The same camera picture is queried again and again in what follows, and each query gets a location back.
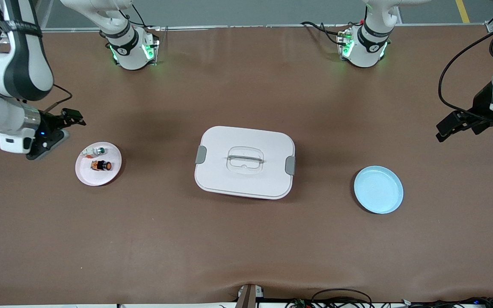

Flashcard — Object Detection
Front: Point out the pink round plate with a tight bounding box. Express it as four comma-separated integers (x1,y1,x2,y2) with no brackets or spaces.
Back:
75,142,123,187

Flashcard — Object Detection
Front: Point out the light blue round plate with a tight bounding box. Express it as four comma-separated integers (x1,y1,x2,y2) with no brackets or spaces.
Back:
353,166,404,214

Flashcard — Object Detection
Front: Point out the white lidded storage box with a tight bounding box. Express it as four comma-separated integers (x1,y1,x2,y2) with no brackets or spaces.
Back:
194,126,296,200

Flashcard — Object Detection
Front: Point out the brown table mat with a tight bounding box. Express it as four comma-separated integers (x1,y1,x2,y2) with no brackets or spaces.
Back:
0,26,493,305

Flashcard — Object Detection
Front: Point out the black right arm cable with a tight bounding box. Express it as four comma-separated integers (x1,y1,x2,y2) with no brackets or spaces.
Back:
43,83,74,114

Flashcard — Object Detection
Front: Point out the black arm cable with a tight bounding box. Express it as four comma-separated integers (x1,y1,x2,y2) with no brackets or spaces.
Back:
43,83,74,114
438,26,493,116

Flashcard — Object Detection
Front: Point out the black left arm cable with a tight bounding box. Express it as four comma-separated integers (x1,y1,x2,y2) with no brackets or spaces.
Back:
438,26,493,116

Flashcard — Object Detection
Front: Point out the black cable bundle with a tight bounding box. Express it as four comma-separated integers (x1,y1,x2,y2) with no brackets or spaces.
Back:
401,296,493,308

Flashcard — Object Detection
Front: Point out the black looped cable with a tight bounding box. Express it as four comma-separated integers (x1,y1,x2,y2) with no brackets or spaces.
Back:
311,289,373,308

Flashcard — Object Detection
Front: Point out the silver table edge rail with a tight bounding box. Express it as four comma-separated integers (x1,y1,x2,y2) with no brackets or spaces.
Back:
41,24,487,33

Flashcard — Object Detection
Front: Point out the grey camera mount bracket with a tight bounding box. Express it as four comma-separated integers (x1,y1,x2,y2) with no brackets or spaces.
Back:
235,284,265,308

